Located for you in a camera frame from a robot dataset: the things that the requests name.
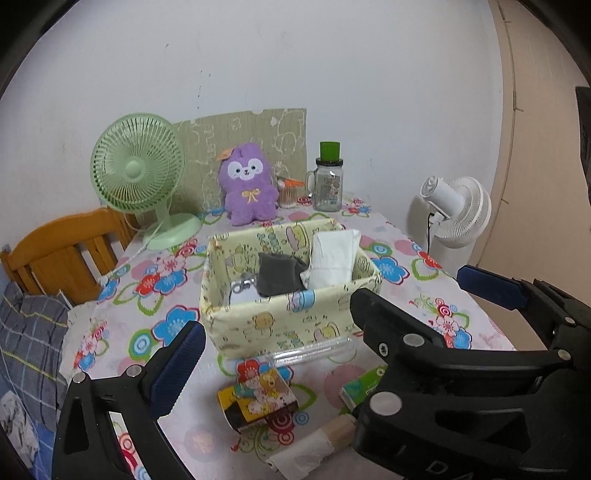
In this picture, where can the white standing fan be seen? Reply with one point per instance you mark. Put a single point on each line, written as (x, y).
(443, 194)

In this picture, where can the purple plush toy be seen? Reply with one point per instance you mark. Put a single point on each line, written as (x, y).
(249, 198)

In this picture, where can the glass jar with green lid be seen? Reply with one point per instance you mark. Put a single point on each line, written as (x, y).
(330, 189)

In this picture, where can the white cloth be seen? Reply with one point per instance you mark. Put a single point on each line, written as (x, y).
(332, 258)

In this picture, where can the clear plastic tube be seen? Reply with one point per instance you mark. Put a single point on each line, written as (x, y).
(314, 352)

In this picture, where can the green desk fan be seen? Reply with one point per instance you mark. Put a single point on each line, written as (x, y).
(134, 170)

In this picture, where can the beige wardrobe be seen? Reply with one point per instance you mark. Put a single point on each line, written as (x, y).
(531, 138)

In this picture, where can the white bag roll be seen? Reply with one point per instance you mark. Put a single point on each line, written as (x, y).
(304, 452)

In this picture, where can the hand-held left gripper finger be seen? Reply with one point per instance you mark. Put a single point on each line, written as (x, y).
(178, 364)

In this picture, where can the small printed carton box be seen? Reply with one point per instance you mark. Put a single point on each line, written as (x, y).
(265, 390)

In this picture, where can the floral tablecloth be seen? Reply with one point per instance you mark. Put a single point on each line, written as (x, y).
(152, 277)

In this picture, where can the green small box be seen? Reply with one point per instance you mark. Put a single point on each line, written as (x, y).
(362, 387)

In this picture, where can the yellow printed storage box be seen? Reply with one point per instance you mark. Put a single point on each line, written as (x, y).
(277, 323)

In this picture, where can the grey plaid blanket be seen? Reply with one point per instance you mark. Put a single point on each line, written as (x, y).
(32, 332)

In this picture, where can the cotton swab jar orange lid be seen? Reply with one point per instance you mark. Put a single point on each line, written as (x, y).
(287, 196)

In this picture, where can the green printed cardboard sheet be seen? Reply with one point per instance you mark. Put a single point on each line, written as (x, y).
(277, 134)

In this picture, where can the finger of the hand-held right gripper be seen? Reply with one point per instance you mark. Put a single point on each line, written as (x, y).
(489, 286)
(383, 318)

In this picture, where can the blue printed bedsheet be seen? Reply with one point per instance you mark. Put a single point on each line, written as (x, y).
(14, 415)

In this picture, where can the grey sock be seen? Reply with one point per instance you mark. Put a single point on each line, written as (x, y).
(277, 274)

